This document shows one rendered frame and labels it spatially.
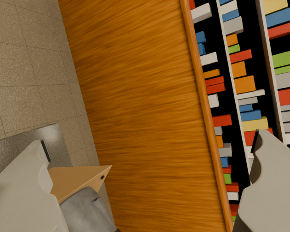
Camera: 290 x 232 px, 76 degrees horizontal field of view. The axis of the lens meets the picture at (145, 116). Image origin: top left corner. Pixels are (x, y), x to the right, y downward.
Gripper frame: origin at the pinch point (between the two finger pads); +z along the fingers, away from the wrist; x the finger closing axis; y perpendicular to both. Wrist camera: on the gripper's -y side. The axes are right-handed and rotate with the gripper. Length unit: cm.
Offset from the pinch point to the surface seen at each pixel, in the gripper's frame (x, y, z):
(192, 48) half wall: 30, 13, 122
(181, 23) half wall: 24, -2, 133
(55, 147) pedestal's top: -25.2, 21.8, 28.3
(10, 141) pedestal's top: -30.2, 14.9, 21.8
